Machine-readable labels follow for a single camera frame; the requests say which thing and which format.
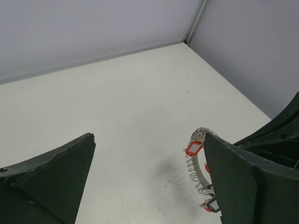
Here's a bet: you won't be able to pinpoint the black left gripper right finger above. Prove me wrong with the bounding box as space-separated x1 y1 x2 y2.
204 133 299 224

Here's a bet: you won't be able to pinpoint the red tag key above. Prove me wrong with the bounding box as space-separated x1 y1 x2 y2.
199 201 212 212

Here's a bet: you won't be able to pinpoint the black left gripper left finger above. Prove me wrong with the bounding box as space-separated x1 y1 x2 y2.
0 133 96 224

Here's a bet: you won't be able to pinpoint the right aluminium frame post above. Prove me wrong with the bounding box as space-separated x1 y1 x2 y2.
183 0 209 45

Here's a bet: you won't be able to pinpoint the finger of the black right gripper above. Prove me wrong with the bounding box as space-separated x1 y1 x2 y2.
238 126 299 168
234 92 299 146

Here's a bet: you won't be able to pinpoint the black key tag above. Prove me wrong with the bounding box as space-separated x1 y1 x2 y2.
206 197 220 213

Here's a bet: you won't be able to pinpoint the red key tag on ring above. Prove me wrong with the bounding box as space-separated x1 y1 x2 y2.
185 140 203 157

